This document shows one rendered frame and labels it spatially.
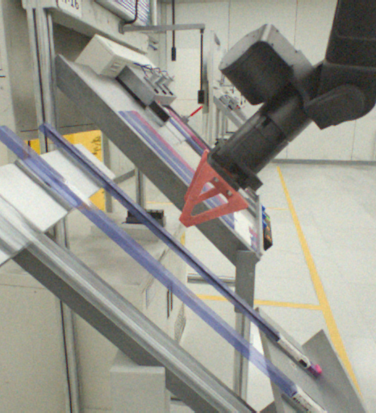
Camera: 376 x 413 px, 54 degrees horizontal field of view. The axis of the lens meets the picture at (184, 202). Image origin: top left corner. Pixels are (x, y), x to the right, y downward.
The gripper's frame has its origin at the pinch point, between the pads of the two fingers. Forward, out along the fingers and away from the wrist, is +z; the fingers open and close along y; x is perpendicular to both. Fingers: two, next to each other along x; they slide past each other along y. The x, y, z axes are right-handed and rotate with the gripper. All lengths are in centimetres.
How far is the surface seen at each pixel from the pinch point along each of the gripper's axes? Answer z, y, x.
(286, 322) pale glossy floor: 37, -129, 100
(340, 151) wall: -130, -679, 233
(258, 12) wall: -193, -701, -57
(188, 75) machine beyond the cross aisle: -20, -404, -47
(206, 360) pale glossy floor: 67, -96, 70
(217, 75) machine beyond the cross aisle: -44, -410, -23
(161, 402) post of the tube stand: 14.9, 13.1, 11.2
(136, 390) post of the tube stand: 15.7, 13.1, 8.3
